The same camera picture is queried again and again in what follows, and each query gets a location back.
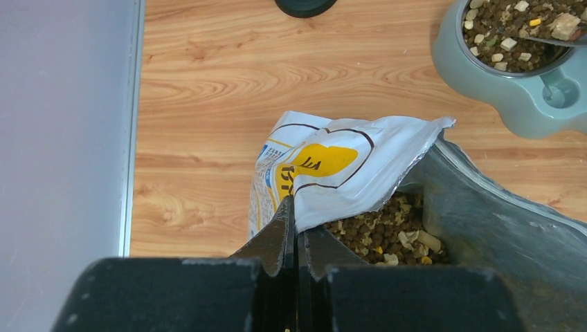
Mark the pet food bag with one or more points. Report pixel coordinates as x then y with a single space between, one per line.
396 193

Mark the metal food scoop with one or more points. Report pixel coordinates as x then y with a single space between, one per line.
566 36

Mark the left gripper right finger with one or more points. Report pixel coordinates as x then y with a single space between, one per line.
338 291

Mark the grey double pet bowl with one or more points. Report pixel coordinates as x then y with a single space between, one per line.
538 89

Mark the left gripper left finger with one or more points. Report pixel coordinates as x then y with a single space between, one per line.
251 290

